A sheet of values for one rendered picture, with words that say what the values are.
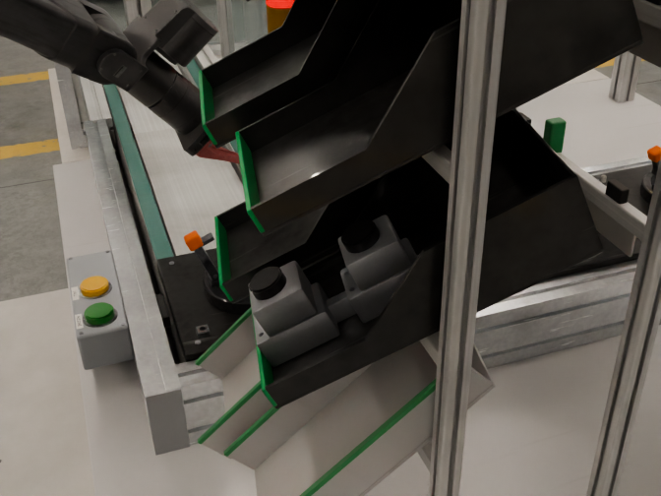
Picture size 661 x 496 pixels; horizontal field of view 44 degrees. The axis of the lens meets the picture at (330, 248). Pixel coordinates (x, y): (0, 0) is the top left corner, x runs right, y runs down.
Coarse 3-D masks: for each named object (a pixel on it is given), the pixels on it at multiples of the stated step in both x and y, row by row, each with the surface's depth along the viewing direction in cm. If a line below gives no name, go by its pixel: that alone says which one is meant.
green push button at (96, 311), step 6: (90, 306) 113; (96, 306) 113; (102, 306) 113; (108, 306) 113; (90, 312) 112; (96, 312) 112; (102, 312) 112; (108, 312) 112; (90, 318) 111; (96, 318) 111; (102, 318) 111; (108, 318) 111; (96, 324) 111
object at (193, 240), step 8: (192, 232) 110; (192, 240) 109; (200, 240) 109; (208, 240) 110; (192, 248) 109; (200, 248) 110; (200, 256) 111; (208, 256) 111; (208, 264) 112; (208, 272) 112; (216, 272) 113
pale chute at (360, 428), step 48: (336, 384) 80; (384, 384) 77; (432, 384) 65; (480, 384) 66; (288, 432) 83; (336, 432) 78; (384, 432) 67; (432, 432) 68; (288, 480) 80; (336, 480) 69
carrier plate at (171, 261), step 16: (176, 256) 124; (192, 256) 124; (160, 272) 120; (176, 272) 120; (192, 272) 120; (176, 288) 117; (192, 288) 116; (176, 304) 113; (192, 304) 113; (208, 304) 113; (176, 320) 110; (192, 320) 110; (208, 320) 110; (224, 320) 110; (192, 336) 107; (192, 352) 104
